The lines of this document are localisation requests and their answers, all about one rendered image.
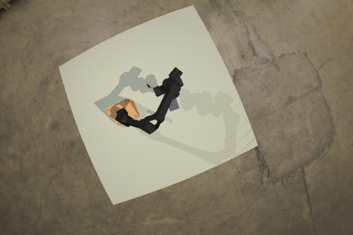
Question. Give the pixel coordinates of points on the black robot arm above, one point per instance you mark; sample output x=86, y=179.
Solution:
x=171, y=87

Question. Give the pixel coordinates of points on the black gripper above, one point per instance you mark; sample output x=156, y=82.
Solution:
x=159, y=91

